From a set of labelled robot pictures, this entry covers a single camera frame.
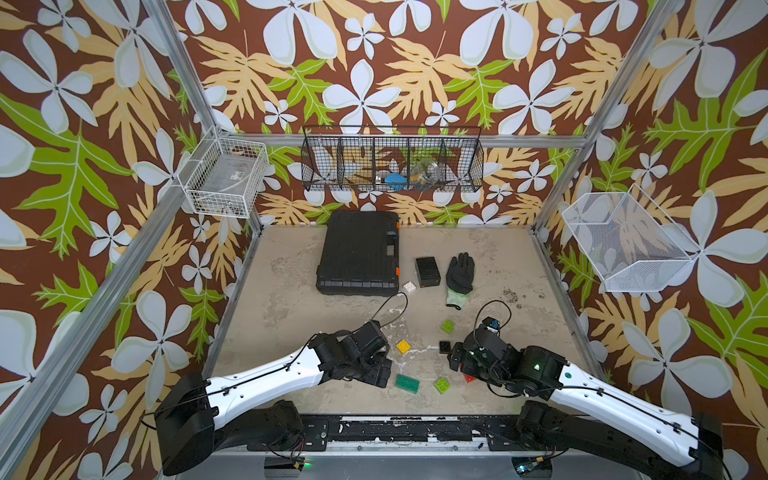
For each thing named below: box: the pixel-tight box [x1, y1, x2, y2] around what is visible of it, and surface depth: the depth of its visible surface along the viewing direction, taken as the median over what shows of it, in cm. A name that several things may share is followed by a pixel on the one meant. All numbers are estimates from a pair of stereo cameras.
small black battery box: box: [415, 256, 441, 288], surface depth 103 cm
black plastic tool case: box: [316, 210, 400, 297], surface depth 103 cm
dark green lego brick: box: [394, 374, 421, 394], surface depth 83 cm
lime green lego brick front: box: [434, 377, 451, 395], surface depth 83 cm
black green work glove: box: [446, 252, 475, 310], surface depth 104 cm
